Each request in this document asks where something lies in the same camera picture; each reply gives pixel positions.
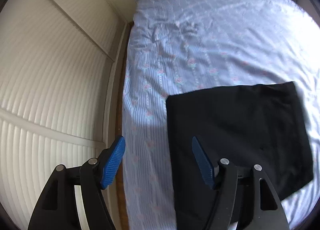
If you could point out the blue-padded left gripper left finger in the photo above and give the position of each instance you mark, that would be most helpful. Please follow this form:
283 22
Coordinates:
110 160

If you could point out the black dress pants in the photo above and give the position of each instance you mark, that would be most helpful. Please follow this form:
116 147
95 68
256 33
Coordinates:
261 124

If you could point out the blue floral striped bed sheet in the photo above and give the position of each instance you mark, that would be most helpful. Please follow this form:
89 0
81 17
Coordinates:
181 46

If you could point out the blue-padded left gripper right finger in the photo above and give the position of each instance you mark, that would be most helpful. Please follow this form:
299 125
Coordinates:
208 170

